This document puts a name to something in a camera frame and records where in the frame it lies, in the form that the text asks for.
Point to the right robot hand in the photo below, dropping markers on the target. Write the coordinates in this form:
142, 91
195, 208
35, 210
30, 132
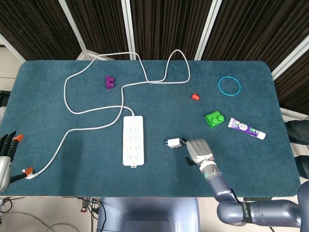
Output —
200, 151

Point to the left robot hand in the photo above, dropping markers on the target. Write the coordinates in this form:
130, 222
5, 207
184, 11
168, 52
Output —
3, 169

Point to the white plug adapter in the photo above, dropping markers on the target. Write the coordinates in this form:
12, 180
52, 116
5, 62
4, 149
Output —
174, 143

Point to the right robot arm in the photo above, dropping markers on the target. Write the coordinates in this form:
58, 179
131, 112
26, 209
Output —
265, 212

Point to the white power strip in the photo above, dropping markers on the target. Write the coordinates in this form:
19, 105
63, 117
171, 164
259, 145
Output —
134, 145

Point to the green toy block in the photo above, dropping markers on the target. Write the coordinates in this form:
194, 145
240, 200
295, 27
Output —
212, 119

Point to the teal table cloth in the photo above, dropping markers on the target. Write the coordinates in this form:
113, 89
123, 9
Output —
241, 164

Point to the purple white toothpaste tube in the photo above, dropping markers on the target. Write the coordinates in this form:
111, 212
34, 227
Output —
241, 126

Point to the small red cap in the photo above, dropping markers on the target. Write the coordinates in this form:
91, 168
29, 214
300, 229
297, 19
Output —
195, 96

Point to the cyan rubber band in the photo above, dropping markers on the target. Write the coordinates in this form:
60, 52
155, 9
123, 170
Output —
218, 86

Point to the black floor device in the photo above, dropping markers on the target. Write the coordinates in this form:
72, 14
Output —
3, 99

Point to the blue-grey robot torso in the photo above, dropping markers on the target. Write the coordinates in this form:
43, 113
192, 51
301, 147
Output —
144, 212

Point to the red tipped connector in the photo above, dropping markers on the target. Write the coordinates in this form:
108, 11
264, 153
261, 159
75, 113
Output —
84, 209

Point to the purple toy block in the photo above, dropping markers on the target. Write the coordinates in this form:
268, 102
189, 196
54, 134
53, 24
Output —
108, 82

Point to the dark ribbed partition panel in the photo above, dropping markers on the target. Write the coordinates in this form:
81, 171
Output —
253, 24
169, 24
101, 24
36, 24
297, 84

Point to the white partition post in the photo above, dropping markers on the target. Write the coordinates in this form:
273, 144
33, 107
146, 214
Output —
209, 24
72, 21
289, 61
12, 49
128, 24

